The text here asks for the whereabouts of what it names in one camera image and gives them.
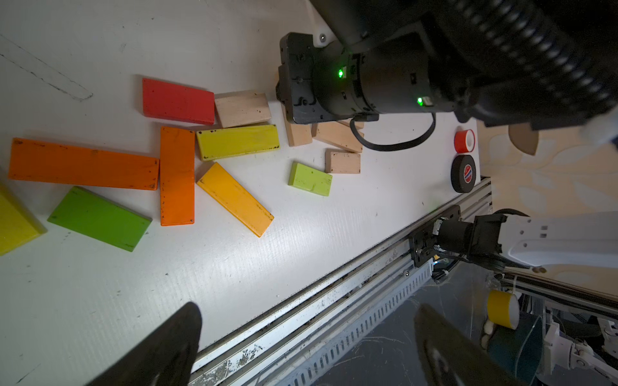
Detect light green small block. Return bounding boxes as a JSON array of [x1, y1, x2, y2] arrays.
[[288, 162, 332, 197]]

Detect yellow long block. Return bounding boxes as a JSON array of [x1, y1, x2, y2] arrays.
[[1, 184, 47, 256]]

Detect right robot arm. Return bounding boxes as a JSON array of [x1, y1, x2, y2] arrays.
[[276, 1, 617, 272]]

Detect wood long block lower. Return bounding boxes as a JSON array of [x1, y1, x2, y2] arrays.
[[312, 122, 363, 153]]

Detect wood block beside red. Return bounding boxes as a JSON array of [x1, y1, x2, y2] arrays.
[[214, 90, 271, 128]]

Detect wood long block vertical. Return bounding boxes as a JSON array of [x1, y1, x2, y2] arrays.
[[283, 109, 313, 147]]

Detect wood small block upper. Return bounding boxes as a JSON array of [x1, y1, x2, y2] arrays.
[[339, 119, 365, 130]]

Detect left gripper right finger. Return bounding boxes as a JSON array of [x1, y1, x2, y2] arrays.
[[415, 304, 521, 386]]

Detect red tape roll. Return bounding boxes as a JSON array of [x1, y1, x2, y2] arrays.
[[454, 130, 476, 154]]

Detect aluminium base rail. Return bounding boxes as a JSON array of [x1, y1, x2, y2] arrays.
[[189, 178, 492, 385]]

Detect black tape roll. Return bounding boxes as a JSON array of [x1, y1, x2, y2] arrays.
[[451, 154, 476, 193]]

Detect dark green block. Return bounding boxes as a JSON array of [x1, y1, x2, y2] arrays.
[[48, 187, 152, 252]]

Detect yellow-green long block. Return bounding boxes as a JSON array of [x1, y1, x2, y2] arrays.
[[196, 125, 280, 161]]

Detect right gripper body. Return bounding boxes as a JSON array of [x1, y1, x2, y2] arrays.
[[276, 33, 435, 125]]

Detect orange long block flat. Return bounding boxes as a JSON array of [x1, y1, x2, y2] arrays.
[[8, 138, 159, 191]]

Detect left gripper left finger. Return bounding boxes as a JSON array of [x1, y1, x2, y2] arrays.
[[90, 302, 202, 385]]

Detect wood small block lowest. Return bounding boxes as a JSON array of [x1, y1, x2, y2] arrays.
[[325, 150, 361, 175]]

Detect amber yellow block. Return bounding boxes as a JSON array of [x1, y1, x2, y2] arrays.
[[196, 162, 274, 237]]

